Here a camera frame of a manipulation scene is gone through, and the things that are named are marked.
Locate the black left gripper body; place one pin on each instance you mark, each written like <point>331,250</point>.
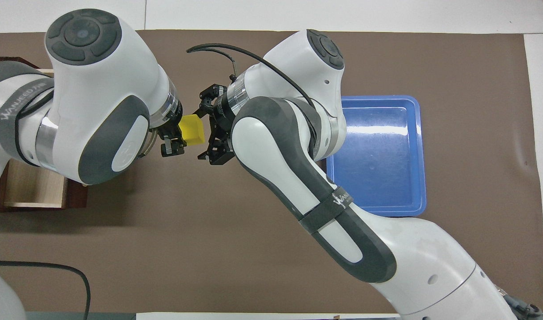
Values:
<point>173,131</point>

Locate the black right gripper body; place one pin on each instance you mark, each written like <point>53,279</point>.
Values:
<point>220,118</point>

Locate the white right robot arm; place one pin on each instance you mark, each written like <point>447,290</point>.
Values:
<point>298,178</point>

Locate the brown table mat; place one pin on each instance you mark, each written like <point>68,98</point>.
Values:
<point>209,244</point>

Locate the yellow cube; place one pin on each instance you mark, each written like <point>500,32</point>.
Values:
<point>193,130</point>

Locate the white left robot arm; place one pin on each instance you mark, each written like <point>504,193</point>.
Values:
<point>98,89</point>

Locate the blue plastic tray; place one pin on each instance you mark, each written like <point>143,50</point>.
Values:
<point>378,155</point>

